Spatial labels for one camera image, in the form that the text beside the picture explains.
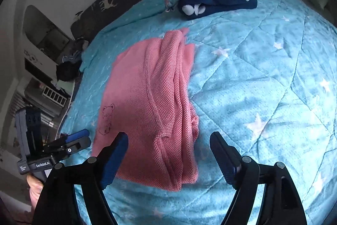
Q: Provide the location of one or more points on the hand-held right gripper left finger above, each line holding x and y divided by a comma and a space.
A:
115, 159

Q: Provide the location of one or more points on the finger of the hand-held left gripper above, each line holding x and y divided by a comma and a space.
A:
79, 134
69, 148

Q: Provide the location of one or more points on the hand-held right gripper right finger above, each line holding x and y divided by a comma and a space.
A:
223, 161

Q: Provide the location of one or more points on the pink knit garment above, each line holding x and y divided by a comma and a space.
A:
142, 98

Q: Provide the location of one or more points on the dark clothes pile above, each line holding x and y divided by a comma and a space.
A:
68, 69

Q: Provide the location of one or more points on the person's left hand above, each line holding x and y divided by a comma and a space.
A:
34, 190

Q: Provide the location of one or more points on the white cabinet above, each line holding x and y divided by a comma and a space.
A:
34, 61

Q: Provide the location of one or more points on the blue star-print quilted blanket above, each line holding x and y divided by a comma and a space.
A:
263, 82

